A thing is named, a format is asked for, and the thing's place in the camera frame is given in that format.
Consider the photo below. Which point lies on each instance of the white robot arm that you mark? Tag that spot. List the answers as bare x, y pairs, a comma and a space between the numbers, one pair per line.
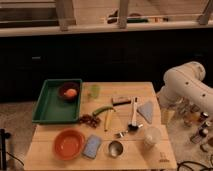
185, 81

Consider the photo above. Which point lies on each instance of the dark brown bowl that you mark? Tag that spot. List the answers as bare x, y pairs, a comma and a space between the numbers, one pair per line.
64, 87

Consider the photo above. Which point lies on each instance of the red bowl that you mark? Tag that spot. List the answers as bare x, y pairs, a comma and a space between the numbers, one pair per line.
68, 144

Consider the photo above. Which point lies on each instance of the green pea pod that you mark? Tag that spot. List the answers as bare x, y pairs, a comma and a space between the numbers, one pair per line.
102, 109

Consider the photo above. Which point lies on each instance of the yellow pencil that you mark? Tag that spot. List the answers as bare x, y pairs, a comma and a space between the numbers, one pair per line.
106, 124

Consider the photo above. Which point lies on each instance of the orange fruit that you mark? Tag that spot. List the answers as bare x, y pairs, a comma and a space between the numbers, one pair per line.
70, 93

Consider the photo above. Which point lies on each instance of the brown dried fruit pile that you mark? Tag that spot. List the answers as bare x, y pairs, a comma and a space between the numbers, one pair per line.
90, 120

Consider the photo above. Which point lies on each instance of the blue triangular cloth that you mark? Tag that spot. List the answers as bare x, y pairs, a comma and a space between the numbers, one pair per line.
146, 111

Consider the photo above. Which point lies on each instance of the blue sponge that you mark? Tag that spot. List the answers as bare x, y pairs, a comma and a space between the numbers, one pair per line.
92, 145

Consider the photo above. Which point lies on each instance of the green plastic tray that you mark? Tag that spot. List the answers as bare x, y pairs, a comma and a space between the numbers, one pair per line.
52, 107

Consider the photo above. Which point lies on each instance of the small metal cup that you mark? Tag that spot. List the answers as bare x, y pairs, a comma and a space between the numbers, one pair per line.
115, 149

